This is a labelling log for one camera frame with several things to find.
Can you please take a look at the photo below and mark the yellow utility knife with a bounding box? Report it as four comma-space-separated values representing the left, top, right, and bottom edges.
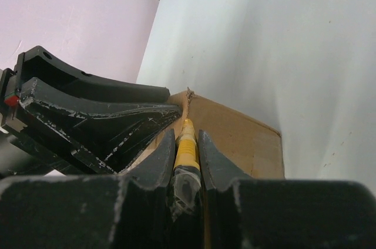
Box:
170, 119, 202, 221

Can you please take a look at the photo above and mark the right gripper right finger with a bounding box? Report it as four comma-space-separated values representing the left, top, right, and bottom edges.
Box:
198, 131, 375, 248

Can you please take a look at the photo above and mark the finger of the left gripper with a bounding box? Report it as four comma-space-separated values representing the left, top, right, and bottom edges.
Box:
14, 46, 170, 103
19, 78, 181, 174

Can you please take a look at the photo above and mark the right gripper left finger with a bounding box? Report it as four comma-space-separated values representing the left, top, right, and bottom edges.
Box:
1, 131, 176, 248

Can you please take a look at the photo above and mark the brown cardboard express box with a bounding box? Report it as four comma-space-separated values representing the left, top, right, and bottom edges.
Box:
123, 89, 285, 249

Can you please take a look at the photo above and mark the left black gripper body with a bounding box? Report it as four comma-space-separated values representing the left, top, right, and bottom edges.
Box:
1, 68, 26, 133

